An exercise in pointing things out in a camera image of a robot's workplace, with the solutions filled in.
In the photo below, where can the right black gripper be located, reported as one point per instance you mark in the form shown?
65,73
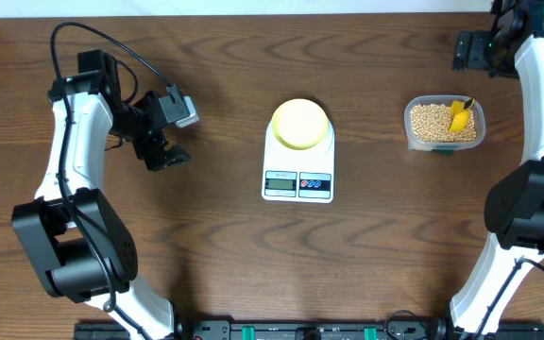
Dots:
475,59

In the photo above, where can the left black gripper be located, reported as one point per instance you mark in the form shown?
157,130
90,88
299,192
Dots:
145,149

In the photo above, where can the yellow measuring scoop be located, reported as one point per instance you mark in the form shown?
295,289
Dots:
460,111

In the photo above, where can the yellow-green bowl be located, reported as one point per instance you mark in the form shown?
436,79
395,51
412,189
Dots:
299,124

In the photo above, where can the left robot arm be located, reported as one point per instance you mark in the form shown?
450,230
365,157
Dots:
77,244

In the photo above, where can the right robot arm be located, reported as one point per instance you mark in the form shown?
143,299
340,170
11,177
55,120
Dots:
514,207

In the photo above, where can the white digital kitchen scale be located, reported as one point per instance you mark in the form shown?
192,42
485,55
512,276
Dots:
298,175

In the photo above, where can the clear plastic container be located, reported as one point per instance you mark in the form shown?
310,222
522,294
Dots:
414,143

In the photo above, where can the soybeans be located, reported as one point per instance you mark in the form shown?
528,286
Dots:
430,123

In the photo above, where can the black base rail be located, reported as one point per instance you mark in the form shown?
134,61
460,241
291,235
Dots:
395,329

